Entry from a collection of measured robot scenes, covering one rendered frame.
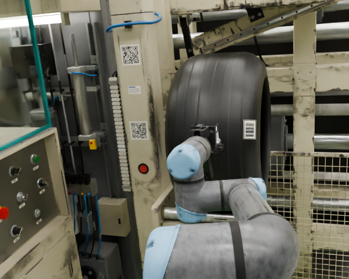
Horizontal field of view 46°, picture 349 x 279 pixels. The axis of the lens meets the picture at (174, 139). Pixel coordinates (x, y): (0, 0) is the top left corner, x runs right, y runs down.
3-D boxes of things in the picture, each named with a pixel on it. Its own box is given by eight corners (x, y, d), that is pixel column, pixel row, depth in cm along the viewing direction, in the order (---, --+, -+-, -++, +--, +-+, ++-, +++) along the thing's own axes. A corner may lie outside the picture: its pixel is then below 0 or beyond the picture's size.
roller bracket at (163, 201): (152, 230, 157) (150, 207, 154) (181, 188, 193) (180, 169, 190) (160, 231, 156) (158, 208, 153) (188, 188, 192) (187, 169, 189)
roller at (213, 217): (164, 215, 163) (160, 220, 158) (164, 205, 162) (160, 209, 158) (252, 222, 152) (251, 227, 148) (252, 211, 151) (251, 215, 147)
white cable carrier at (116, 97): (123, 191, 170) (108, 77, 157) (128, 186, 175) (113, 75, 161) (132, 191, 169) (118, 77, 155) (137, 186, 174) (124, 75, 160)
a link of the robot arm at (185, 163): (165, 183, 96) (162, 148, 94) (179, 170, 106) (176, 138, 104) (198, 184, 93) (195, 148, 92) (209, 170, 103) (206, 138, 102)
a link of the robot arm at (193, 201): (222, 223, 98) (220, 179, 96) (176, 226, 98) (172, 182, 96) (220, 211, 105) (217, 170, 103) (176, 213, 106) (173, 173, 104)
